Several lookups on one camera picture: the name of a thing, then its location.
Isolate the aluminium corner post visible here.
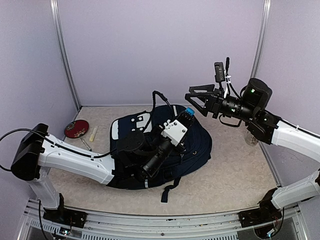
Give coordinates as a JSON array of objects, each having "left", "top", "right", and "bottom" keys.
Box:
[
  {"left": 241, "top": 0, "right": 272, "bottom": 83},
  {"left": 49, "top": 0, "right": 82, "bottom": 112}
]

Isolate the navy blue student backpack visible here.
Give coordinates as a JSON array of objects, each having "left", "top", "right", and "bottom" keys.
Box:
[{"left": 107, "top": 105, "right": 212, "bottom": 203}]

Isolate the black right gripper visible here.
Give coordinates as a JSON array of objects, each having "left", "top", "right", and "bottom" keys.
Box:
[{"left": 185, "top": 83, "right": 258, "bottom": 122}]

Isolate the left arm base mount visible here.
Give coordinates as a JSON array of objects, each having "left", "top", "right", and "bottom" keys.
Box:
[{"left": 43, "top": 193, "right": 87, "bottom": 229}]

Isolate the red floral bowl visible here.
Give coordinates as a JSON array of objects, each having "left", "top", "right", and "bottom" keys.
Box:
[{"left": 64, "top": 119, "right": 89, "bottom": 139}]

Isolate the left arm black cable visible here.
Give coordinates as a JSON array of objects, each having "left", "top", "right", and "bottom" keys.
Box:
[{"left": 147, "top": 90, "right": 176, "bottom": 126}]

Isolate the clear ballpoint pen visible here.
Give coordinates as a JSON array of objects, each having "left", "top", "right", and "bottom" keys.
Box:
[{"left": 80, "top": 138, "right": 92, "bottom": 152}]

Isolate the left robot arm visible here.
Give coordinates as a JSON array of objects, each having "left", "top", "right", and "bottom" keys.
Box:
[{"left": 9, "top": 123, "right": 178, "bottom": 223}]

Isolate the floral ceramic mug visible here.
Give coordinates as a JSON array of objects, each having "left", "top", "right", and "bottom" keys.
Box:
[{"left": 244, "top": 129, "right": 259, "bottom": 146}]

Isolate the yellow highlighter marker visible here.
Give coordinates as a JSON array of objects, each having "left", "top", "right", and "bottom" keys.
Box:
[{"left": 89, "top": 126, "right": 99, "bottom": 142}]

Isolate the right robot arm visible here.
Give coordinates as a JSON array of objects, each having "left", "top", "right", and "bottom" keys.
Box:
[{"left": 185, "top": 78, "right": 320, "bottom": 222}]

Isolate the aluminium corner post right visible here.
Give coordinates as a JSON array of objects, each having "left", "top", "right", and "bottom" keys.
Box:
[{"left": 241, "top": 0, "right": 272, "bottom": 83}]

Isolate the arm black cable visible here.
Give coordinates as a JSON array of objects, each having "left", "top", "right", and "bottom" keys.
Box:
[
  {"left": 223, "top": 57, "right": 242, "bottom": 98},
  {"left": 147, "top": 90, "right": 176, "bottom": 126}
]

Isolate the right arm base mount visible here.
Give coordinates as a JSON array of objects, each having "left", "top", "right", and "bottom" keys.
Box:
[{"left": 238, "top": 188, "right": 283, "bottom": 228}]

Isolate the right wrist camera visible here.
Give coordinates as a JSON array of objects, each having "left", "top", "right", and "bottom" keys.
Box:
[{"left": 214, "top": 62, "right": 226, "bottom": 83}]

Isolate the black blue marker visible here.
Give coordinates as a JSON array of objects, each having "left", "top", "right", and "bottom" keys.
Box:
[{"left": 185, "top": 107, "right": 195, "bottom": 116}]

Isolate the aluminium corner post left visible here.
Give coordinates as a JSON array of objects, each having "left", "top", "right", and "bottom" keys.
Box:
[{"left": 49, "top": 0, "right": 82, "bottom": 112}]

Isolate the aluminium front rail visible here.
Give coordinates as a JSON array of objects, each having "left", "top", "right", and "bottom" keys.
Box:
[{"left": 17, "top": 202, "right": 308, "bottom": 240}]

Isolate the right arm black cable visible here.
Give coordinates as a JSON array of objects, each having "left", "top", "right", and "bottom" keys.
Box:
[{"left": 223, "top": 57, "right": 242, "bottom": 98}]

